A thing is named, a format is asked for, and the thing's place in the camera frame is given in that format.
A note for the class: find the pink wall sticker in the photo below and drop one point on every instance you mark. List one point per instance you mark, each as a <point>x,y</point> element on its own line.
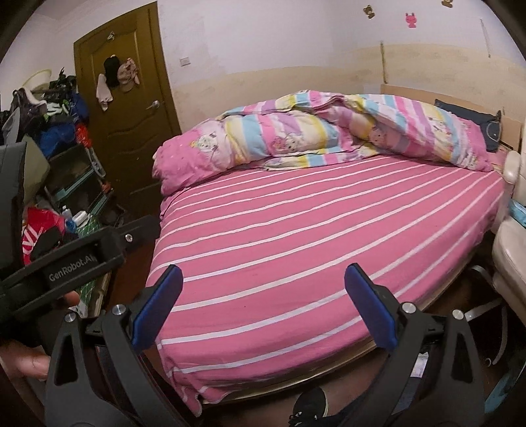
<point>411,20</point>

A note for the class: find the pink pastel striped quilt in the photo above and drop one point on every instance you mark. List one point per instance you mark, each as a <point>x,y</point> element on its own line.
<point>311,128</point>

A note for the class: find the pink striped bed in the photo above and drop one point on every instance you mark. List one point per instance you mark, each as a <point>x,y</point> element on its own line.
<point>264,254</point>

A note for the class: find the black hat on door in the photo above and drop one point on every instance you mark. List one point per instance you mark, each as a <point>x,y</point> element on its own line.
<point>111,69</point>

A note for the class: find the black shoe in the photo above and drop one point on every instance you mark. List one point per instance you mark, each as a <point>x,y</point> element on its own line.
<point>311,406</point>

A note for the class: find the cluttered shelf rack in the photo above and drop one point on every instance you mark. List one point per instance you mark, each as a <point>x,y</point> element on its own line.
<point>54,115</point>

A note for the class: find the silver door handle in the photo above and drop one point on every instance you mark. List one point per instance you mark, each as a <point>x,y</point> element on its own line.
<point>154,105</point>

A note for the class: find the person's left hand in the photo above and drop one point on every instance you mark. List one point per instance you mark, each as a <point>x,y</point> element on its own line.
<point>19,361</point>

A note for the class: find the olive green bag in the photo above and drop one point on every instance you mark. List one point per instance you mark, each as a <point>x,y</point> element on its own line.
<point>36,169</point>

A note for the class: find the brown wooden door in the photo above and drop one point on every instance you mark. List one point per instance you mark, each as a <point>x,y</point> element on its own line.
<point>126,136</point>

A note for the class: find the beige leather office chair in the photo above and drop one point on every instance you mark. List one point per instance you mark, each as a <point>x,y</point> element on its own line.
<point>508,250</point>

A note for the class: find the red white bag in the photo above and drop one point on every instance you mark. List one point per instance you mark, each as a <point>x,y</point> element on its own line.
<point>37,222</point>

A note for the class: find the green patterned bag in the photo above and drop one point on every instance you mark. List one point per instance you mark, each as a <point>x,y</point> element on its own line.
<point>86,291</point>

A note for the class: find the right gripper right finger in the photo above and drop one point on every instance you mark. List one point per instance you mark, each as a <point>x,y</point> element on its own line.
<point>432,376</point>

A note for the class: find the white wall switch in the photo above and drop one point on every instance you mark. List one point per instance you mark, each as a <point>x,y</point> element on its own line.
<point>185,61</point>

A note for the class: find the beige cap on door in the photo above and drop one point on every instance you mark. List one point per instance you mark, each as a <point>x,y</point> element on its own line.
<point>127,75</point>

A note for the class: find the brown bear wall sticker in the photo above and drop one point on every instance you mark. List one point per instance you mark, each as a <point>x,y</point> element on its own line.
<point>368,10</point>

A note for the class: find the white cloth on door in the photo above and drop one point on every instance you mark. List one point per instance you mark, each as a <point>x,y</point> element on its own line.
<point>103,93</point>

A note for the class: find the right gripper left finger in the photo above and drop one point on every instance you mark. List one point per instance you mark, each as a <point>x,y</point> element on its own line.
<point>98,375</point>

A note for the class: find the white bottle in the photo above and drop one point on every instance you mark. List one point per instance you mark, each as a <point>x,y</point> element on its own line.
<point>81,218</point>

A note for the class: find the dark blue pillow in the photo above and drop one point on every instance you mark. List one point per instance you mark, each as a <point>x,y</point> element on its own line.
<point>490,125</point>

